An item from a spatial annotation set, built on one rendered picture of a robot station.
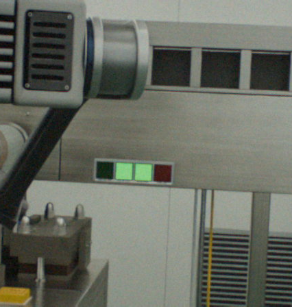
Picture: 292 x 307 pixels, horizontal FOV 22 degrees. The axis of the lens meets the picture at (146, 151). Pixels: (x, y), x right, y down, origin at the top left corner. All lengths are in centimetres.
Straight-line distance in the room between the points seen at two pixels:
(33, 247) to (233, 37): 88
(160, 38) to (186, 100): 21
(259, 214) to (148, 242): 228
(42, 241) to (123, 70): 104
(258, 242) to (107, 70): 155
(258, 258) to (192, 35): 76
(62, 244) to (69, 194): 274
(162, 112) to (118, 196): 242
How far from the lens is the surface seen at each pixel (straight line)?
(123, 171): 238
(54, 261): 214
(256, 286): 260
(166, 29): 239
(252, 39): 239
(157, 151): 238
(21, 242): 209
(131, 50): 110
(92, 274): 223
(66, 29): 108
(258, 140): 237
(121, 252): 481
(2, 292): 190
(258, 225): 256
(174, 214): 474
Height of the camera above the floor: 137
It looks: 3 degrees down
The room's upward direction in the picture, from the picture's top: 3 degrees clockwise
